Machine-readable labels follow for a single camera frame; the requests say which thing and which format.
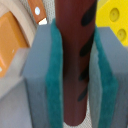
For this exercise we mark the teal padded gripper right finger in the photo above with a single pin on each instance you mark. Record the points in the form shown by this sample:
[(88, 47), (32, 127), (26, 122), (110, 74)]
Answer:
[(108, 85)]

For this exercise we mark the teal padded gripper left finger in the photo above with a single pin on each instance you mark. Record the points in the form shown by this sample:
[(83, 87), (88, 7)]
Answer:
[(43, 73)]

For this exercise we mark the yellow toy cheese wedge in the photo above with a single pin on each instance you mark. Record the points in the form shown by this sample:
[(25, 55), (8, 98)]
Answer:
[(114, 14)]

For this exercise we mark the brown toy sausage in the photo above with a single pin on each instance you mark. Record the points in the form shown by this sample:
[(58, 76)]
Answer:
[(76, 21)]

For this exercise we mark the beige toy plate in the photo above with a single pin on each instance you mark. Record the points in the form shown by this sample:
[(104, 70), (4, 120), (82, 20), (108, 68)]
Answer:
[(11, 78)]

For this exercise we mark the orange toy bread loaf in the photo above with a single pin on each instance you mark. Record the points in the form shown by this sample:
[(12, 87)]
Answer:
[(11, 39)]

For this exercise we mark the toy fork orange handle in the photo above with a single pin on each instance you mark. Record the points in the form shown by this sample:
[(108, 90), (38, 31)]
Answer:
[(38, 11)]

